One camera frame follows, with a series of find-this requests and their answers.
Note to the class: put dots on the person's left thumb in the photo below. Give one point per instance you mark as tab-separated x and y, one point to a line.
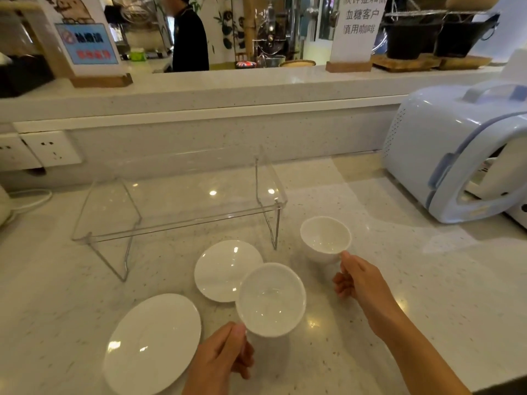
231	338

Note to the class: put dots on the large white cup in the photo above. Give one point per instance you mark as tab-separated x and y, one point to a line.
271	299

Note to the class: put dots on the large white plate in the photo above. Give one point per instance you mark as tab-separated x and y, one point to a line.
152	345

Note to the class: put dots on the round woven basket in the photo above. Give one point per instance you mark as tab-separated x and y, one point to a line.
297	63

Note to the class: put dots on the small white cup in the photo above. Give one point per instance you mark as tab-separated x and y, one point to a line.
325	238

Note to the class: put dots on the person's right forearm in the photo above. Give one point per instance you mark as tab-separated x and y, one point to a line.
416	357

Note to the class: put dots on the white text sign stand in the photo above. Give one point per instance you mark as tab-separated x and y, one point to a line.
356	32

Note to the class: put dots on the person's right thumb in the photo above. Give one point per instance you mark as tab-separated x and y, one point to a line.
350	261

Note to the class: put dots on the pale blue appliance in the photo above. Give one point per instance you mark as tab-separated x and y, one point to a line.
448	152

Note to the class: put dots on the blue label sign stand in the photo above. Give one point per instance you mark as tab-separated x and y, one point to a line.
82	41

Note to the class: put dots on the person's left hand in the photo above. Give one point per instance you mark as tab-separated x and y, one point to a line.
214	366

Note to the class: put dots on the wooden tray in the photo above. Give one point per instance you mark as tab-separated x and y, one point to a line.
403	63
465	62

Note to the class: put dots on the small white saucer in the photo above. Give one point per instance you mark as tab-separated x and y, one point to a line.
222	269

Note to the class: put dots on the person's right hand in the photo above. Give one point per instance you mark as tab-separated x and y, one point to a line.
362	285

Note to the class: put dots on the white wall socket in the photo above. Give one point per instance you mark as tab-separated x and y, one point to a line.
51	148
14	152

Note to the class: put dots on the silver coffee roaster machine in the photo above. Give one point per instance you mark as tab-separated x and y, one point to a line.
271	34

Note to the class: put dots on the clear acrylic riser stand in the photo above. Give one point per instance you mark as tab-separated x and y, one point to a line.
181	205

